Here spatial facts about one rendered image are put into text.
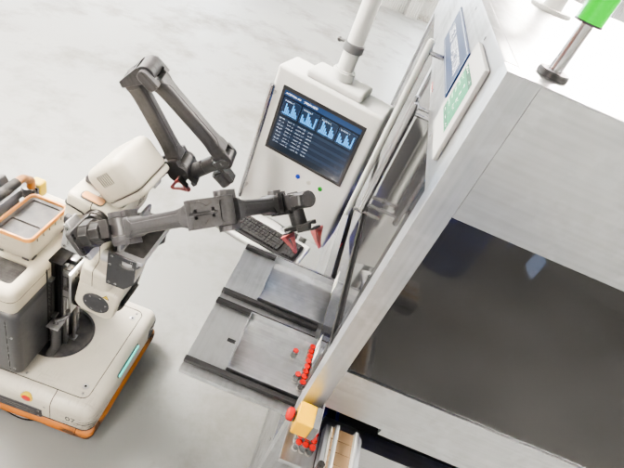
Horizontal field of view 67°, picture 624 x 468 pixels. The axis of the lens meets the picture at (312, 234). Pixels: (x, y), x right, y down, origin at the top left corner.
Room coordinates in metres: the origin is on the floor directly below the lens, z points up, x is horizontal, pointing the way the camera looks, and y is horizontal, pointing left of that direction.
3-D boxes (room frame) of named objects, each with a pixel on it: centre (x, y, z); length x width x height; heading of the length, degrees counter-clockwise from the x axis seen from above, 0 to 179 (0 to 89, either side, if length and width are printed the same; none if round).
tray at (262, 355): (1.05, -0.09, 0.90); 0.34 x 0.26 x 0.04; 92
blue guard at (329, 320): (1.89, -0.15, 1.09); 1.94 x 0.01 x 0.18; 2
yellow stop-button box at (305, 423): (0.80, -0.22, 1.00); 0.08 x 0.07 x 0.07; 92
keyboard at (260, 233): (1.73, 0.22, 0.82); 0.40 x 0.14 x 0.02; 81
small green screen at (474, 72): (1.07, -0.17, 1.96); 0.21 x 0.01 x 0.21; 2
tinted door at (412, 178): (1.14, -0.19, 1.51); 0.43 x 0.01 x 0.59; 2
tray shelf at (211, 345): (1.22, -0.01, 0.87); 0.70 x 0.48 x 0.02; 2
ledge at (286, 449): (0.79, -0.26, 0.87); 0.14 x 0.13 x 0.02; 92
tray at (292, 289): (1.39, -0.08, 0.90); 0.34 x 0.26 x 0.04; 92
